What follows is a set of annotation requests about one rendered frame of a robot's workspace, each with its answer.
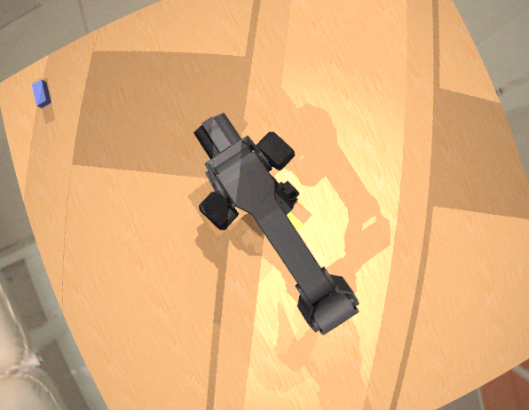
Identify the yellow bar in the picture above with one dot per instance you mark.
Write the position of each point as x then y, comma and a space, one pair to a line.
296, 223

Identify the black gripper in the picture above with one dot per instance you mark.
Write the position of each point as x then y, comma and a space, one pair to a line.
222, 212

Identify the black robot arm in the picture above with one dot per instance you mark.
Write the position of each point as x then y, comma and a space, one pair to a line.
325, 301

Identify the blue rectangular block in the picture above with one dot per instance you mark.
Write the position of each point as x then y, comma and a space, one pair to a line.
41, 93

